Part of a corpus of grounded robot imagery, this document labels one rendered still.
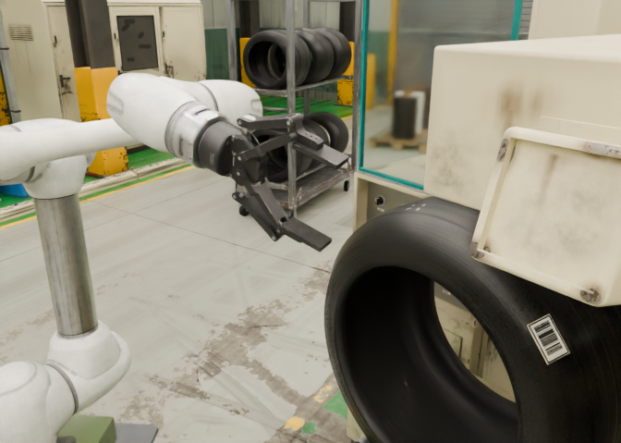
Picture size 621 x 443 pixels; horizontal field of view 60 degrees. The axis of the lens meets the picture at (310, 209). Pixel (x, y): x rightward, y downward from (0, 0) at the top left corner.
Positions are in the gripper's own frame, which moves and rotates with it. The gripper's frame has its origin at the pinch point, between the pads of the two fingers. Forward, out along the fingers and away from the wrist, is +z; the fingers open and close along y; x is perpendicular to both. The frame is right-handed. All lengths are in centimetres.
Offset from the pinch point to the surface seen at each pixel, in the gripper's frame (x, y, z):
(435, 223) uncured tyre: 22.6, -10.9, 9.1
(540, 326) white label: 13.9, -12.9, 30.3
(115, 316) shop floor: 87, -228, -178
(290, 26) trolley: 288, -93, -211
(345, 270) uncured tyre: 21.8, -30.2, -4.6
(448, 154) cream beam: -6.5, 17.2, 15.2
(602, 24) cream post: 61, 18, 16
